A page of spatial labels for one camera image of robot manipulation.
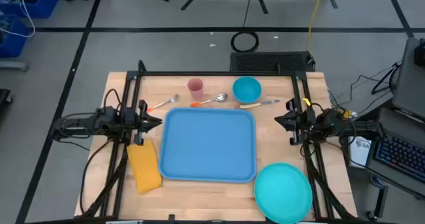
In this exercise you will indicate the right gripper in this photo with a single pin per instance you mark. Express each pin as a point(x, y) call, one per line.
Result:
point(302, 121)

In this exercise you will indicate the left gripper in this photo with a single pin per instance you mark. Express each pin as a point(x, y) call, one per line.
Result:
point(142, 124)

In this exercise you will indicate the yellow cloth napkin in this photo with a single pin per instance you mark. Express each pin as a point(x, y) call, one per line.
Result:
point(144, 167)

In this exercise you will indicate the blue bowl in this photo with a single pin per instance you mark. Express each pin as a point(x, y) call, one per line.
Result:
point(246, 89)

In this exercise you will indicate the pink plastic cup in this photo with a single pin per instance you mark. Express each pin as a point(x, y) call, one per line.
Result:
point(195, 88)

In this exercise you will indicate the blue plastic tray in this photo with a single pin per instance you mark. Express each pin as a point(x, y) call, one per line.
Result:
point(207, 144)

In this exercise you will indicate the teal plate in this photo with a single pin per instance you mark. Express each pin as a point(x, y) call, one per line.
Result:
point(283, 192)

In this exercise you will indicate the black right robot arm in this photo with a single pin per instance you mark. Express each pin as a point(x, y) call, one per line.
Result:
point(348, 127)

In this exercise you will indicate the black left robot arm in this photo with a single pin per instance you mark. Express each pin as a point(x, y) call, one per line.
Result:
point(79, 124)

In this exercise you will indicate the black perforated computer case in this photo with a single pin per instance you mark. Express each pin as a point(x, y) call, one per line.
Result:
point(265, 62)

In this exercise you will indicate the white printed paper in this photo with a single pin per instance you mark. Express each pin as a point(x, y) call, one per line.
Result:
point(360, 151)

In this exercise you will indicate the black desk leg caster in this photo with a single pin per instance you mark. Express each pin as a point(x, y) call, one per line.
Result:
point(381, 200)

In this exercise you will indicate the grey laptop lid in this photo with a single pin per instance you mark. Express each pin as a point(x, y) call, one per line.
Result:
point(410, 84)

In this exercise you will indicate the grey bin stand foot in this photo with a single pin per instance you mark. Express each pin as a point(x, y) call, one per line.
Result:
point(13, 65)

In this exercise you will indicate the black chair base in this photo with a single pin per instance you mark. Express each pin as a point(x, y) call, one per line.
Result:
point(4, 97)

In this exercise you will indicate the black box device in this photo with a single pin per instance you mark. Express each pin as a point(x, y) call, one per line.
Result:
point(420, 52)

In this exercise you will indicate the blue plastic bin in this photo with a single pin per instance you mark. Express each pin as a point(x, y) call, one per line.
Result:
point(46, 4)
point(15, 44)

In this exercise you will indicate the black metal table frame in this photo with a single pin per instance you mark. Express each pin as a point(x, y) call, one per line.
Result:
point(265, 73)

